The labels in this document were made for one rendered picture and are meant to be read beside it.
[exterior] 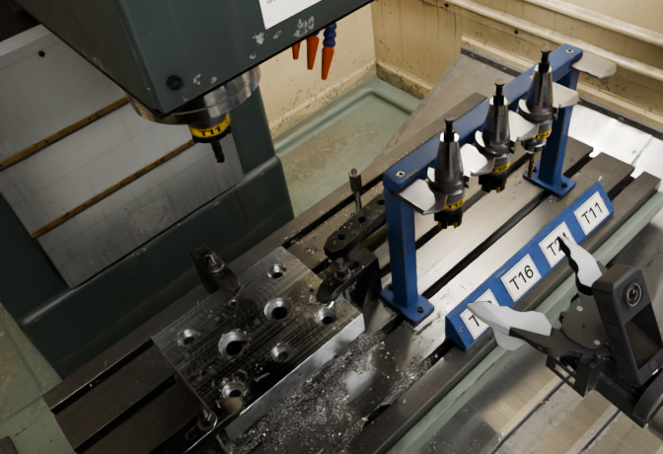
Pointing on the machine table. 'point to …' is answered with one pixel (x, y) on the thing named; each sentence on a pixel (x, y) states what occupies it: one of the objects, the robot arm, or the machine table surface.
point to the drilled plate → (265, 309)
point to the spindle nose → (237, 92)
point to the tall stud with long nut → (355, 187)
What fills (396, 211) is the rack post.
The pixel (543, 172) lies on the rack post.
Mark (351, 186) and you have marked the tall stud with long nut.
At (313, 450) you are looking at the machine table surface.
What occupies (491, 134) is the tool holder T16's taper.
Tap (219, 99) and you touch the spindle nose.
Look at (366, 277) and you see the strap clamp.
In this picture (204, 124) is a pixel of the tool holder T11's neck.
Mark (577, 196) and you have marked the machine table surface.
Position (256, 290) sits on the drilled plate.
